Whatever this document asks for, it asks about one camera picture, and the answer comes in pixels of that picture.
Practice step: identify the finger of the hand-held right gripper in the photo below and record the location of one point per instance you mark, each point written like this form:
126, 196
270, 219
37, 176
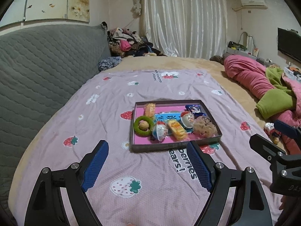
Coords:
287, 128
263, 146

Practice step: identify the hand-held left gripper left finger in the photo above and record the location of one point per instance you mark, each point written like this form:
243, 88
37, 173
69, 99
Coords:
95, 167

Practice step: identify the blue cookie packet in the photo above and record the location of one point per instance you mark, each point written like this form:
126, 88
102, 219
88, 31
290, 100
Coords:
193, 109

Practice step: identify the white air conditioner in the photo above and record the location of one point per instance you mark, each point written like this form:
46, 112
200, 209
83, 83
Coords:
254, 2

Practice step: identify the dark cardboard box tray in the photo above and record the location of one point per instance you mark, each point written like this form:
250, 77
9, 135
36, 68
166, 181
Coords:
152, 147

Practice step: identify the metal chair frame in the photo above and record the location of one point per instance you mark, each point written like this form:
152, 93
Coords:
247, 40

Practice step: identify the pink quilt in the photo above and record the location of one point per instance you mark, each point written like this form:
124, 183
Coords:
244, 75

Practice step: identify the small clear cracker packet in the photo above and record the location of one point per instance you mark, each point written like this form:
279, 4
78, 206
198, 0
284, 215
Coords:
150, 110

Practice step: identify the blue and white chocolate egg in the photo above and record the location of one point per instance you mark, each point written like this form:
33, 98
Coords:
160, 131

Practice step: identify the white curtain tassel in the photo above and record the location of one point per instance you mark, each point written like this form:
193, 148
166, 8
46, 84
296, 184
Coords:
136, 8

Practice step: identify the black television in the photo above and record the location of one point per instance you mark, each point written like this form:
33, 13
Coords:
289, 43

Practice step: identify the walnut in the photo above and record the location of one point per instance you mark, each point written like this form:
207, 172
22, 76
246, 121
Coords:
143, 125
276, 140

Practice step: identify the white curtain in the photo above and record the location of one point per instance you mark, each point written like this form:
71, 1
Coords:
183, 18

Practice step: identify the red and white chocolate egg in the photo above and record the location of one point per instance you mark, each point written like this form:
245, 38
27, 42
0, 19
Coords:
188, 120

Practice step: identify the dark fuzzy cloth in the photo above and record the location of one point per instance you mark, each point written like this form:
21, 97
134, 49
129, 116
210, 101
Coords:
216, 60

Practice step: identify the cluttered side table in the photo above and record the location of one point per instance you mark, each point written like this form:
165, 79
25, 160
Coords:
237, 49

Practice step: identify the yellow rice cracker packet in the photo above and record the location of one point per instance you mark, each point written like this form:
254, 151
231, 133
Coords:
177, 130

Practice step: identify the purple strawberry print bedsheet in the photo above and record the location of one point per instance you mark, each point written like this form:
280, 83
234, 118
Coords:
94, 122

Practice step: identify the green fleece blanket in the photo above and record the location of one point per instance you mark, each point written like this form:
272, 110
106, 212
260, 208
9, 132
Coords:
275, 103

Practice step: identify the pile of clothes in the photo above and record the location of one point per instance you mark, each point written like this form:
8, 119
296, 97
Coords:
127, 42

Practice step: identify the floral wall poster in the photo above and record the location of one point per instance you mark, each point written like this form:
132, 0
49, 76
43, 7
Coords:
51, 2

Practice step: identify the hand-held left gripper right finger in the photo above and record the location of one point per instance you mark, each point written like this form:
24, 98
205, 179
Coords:
199, 167

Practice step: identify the grey quilted headboard cover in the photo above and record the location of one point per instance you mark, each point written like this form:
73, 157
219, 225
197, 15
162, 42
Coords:
42, 75

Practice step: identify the blue floral pillow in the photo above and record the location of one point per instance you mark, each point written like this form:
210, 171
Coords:
109, 63

